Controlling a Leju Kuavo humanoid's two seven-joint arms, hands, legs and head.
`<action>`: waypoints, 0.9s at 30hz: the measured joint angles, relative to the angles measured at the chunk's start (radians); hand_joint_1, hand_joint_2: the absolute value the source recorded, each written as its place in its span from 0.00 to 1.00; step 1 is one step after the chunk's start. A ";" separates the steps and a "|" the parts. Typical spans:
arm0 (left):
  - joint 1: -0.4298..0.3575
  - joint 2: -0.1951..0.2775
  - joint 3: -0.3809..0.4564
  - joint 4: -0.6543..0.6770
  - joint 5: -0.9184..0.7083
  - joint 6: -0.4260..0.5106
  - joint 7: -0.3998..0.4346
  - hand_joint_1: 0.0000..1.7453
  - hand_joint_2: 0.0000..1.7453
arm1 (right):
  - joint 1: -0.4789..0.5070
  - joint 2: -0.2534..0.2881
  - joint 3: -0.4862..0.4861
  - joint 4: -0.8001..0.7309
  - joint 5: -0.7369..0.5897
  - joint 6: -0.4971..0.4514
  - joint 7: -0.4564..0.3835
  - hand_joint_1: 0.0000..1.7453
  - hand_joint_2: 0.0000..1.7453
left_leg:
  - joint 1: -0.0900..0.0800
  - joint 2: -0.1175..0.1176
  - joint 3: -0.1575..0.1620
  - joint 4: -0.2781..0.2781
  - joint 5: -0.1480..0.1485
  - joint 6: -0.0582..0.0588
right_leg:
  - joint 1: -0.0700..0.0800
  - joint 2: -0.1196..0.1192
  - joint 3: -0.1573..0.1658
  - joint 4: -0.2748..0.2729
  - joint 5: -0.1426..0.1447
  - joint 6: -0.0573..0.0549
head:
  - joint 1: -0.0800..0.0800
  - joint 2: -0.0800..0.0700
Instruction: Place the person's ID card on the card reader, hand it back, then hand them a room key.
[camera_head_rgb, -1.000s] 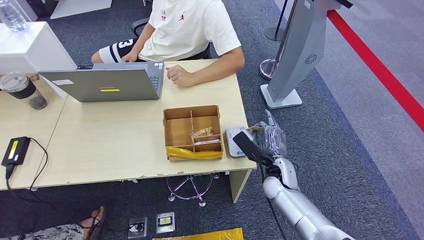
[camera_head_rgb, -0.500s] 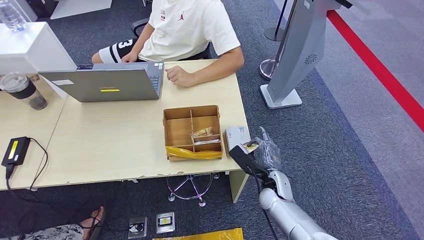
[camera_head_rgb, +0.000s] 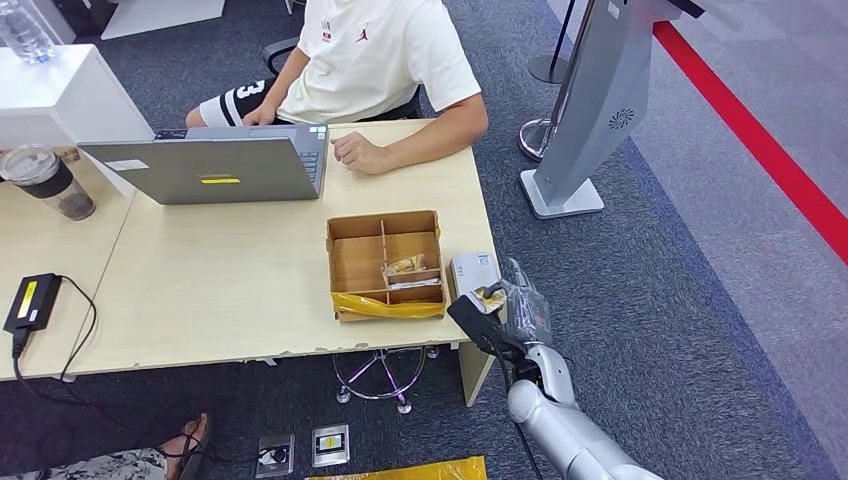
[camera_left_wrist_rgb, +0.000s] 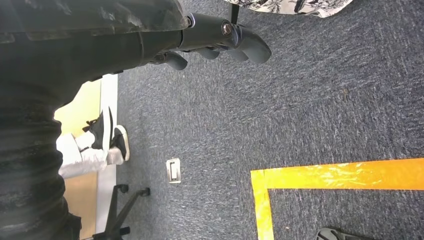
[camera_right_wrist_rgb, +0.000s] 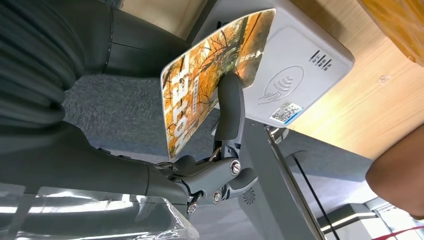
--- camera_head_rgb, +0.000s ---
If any black sandal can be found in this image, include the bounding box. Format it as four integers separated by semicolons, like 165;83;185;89
173;413;213;480

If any cardboard divider box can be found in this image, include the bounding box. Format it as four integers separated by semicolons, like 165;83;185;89
325;210;448;323

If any plastic cup with black sleeve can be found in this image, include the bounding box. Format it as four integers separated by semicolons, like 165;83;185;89
0;144;97;222

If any grey laptop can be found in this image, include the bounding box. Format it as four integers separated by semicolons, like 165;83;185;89
77;124;331;206

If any thin black adapter cable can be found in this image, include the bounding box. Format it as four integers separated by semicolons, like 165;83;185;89
58;274;99;382

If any clear water bottle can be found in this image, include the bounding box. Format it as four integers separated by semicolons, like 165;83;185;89
0;0;58;66

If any grey stanchion post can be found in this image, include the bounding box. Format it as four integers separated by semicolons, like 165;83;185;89
527;0;580;85

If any yellow plastic bag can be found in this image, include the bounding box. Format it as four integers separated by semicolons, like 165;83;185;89
305;455;490;480

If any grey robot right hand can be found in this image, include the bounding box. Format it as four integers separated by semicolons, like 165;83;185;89
482;258;554;350

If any black office chair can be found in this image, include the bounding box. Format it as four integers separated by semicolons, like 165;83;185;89
261;37;425;124

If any seated person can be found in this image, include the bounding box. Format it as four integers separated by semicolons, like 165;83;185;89
185;0;490;177

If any person in patterned clothing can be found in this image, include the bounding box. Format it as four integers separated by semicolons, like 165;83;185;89
0;411;213;480

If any open silver floor socket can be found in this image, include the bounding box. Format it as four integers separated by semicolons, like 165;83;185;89
255;433;296;479

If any yellow tape strip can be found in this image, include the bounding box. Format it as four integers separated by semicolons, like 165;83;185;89
331;291;447;321

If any chrome stool base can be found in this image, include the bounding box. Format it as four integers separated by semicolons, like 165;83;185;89
333;345;442;415

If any grey-white card reader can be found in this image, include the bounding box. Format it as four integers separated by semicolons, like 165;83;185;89
449;251;502;301

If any chrome stanchion post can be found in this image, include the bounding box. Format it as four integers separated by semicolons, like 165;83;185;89
518;0;600;162

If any silver kiosk stand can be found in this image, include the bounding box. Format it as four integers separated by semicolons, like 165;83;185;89
519;0;707;220

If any white counter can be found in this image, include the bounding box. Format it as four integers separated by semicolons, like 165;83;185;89
0;44;156;198

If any person's left hand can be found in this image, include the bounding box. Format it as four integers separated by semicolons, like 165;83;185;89
331;131;392;177

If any person's right hand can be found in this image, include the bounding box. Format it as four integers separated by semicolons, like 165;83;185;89
241;102;281;127

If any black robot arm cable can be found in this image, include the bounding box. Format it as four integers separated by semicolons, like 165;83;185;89
482;336;546;480

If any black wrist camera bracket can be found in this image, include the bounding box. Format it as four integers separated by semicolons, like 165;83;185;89
447;291;521;362

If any black cabinet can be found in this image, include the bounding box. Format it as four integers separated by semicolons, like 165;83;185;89
54;0;121;36

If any thick black adapter power cord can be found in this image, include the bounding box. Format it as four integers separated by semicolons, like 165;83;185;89
11;329;74;409

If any white board panel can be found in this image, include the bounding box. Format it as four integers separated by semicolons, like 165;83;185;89
101;0;228;40

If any white card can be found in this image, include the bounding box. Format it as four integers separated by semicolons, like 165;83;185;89
387;276;443;291

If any black power adapter yellow label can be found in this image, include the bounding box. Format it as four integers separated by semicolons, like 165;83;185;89
3;272;63;334

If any silver floor socket yellow label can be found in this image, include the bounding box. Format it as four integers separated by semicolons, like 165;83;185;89
311;423;351;468

